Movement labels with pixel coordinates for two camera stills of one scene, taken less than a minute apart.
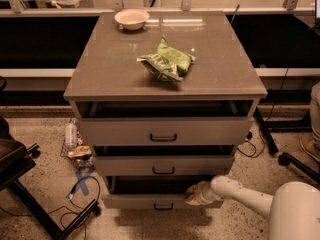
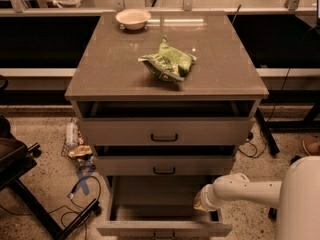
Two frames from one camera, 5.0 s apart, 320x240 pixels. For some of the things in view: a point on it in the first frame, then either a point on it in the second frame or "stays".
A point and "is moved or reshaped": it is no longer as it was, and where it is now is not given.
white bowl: (132, 19) stays
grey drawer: (152, 192) is moved or reshaped
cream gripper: (206, 192) to (207, 197)
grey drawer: (164, 165) stays
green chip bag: (167, 63) stays
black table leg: (269, 140) stays
